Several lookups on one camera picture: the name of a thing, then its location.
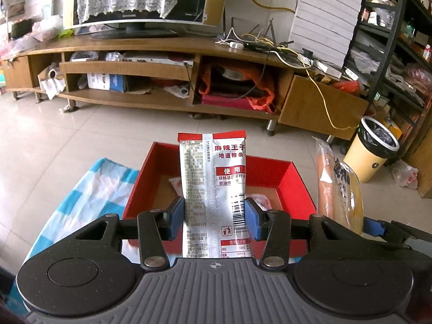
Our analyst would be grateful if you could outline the blue white carton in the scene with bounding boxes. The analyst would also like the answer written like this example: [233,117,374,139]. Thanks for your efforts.
[87,72,129,92]

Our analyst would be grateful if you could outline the red plastic bag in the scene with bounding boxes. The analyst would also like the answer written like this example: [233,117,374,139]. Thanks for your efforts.
[332,80,361,96]

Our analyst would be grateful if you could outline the white flat device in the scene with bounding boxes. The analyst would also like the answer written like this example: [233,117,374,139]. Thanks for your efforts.
[314,60,341,76]

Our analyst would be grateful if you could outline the black router with antennas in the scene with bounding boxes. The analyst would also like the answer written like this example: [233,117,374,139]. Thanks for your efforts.
[229,17,296,53]

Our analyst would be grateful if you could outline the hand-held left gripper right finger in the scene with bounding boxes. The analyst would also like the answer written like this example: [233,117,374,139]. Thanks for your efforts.
[245,197,354,273]

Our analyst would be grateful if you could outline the wooden TV stand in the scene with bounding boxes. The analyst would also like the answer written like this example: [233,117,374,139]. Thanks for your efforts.
[2,35,370,140]

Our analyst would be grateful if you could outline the white media player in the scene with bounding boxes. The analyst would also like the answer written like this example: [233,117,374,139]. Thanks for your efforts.
[120,56,194,67]

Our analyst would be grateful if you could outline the stack of white boxes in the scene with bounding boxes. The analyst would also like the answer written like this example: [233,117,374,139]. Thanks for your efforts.
[289,0,368,71]

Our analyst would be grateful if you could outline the steel bowl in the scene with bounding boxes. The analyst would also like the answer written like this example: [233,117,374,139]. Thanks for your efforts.
[221,67,248,81]

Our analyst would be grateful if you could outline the yellow trash bin black liner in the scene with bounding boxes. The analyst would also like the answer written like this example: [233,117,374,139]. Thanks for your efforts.
[342,116,400,183]

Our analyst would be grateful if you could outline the yellow cable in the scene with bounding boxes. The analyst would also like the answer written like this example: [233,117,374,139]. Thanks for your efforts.
[246,0,360,132]

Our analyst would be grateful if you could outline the white paper bag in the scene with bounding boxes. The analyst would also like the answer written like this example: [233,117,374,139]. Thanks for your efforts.
[37,63,67,100]

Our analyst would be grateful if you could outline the red cardboard box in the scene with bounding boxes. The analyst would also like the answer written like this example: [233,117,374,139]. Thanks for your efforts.
[121,141,318,264]

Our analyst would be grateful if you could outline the long yellow bread packet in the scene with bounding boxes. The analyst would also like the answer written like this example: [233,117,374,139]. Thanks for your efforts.
[312,136,366,235]

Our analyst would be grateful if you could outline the red flat box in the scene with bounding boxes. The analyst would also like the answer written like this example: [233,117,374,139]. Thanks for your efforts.
[202,94,267,110]

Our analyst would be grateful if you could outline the orange plastic bag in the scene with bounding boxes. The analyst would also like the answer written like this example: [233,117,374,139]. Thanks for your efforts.
[197,64,277,113]

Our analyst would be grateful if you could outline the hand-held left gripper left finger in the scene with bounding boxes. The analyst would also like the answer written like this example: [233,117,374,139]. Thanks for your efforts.
[77,196,186,273]

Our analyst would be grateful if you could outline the clear plastic bags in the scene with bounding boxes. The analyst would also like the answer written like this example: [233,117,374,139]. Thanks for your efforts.
[32,15,65,41]

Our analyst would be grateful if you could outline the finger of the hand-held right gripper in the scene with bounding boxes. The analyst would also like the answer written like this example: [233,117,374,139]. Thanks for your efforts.
[364,219,406,244]

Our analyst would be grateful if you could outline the white power adapter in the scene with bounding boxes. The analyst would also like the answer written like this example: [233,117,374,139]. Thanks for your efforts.
[216,40,244,50]

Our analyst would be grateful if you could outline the blue white checkered tablecloth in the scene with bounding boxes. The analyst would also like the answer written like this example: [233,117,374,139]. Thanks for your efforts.
[7,157,140,308]

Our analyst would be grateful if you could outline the white plastic bag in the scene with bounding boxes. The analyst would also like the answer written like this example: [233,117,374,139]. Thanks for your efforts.
[391,160,420,190]

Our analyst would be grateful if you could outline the red silver spicy strip packet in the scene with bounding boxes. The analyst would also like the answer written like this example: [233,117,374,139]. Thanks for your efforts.
[177,130,258,259]

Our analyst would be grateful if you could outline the black shelf rack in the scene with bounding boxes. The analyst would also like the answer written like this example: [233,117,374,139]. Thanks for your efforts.
[344,0,432,196]

